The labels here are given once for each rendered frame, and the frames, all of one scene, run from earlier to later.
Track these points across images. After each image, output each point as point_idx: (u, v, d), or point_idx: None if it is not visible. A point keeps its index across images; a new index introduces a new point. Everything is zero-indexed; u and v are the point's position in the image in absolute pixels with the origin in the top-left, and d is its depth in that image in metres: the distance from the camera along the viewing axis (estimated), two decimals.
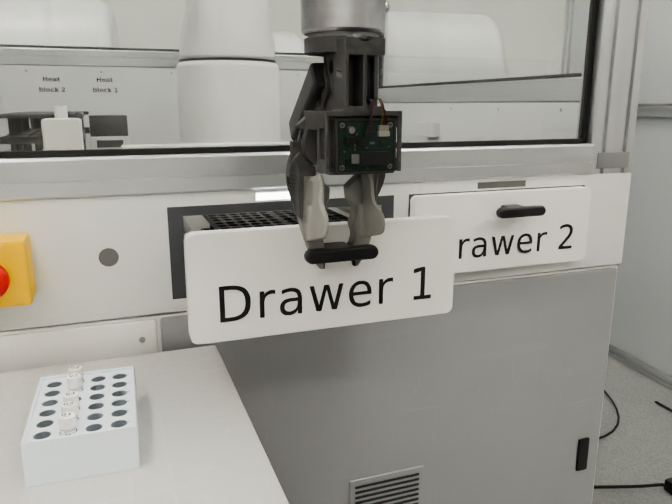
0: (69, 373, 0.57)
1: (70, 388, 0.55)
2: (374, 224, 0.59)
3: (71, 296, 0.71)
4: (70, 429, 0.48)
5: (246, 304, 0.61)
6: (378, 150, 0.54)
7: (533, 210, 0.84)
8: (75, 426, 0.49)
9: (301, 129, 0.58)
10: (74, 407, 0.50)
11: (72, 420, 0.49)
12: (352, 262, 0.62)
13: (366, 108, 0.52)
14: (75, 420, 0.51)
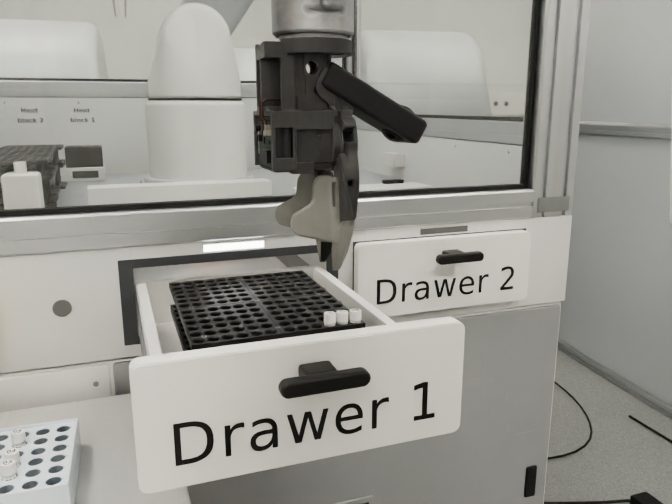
0: (324, 315, 0.63)
1: (14, 443, 0.60)
2: (308, 226, 0.57)
3: (26, 345, 0.76)
4: (339, 322, 0.63)
5: (208, 442, 0.50)
6: (268, 148, 0.56)
7: (472, 257, 0.89)
8: (346, 323, 0.63)
9: None
10: (12, 465, 0.55)
11: (342, 316, 0.63)
12: (336, 266, 0.60)
13: (261, 108, 0.56)
14: (14, 477, 0.55)
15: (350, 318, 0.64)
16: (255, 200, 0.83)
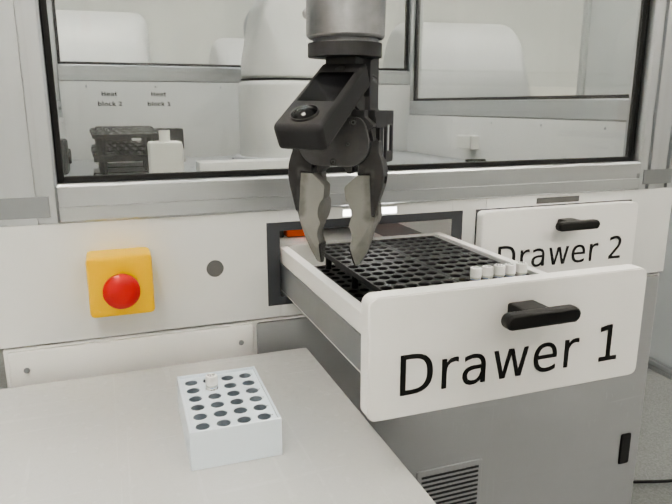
0: (493, 267, 0.67)
1: (209, 386, 0.63)
2: (325, 212, 0.65)
3: (182, 303, 0.79)
4: (508, 274, 0.66)
5: (428, 374, 0.53)
6: None
7: (589, 224, 0.92)
8: (514, 275, 0.67)
9: (367, 129, 0.57)
10: (483, 268, 0.66)
11: (511, 268, 0.66)
12: (322, 259, 0.63)
13: None
14: (484, 279, 0.66)
15: (517, 270, 0.67)
16: (389, 167, 0.86)
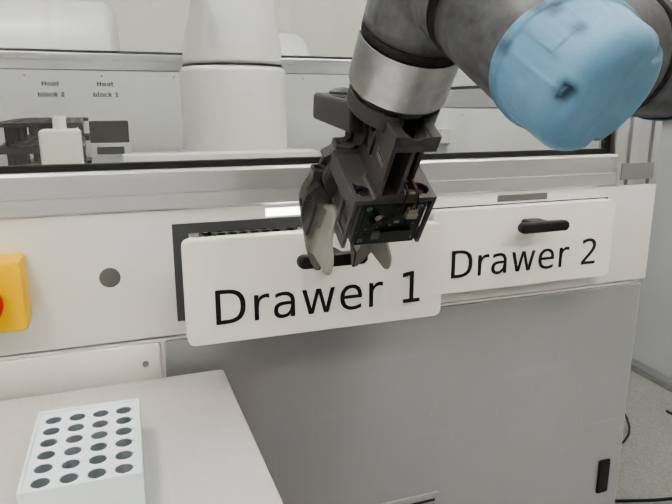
0: None
1: None
2: (380, 254, 0.58)
3: (70, 319, 0.67)
4: None
5: (241, 307, 0.64)
6: (401, 226, 0.51)
7: (557, 225, 0.80)
8: None
9: (325, 155, 0.52)
10: None
11: None
12: (351, 261, 0.63)
13: (399, 196, 0.47)
14: None
15: None
16: (321, 159, 0.74)
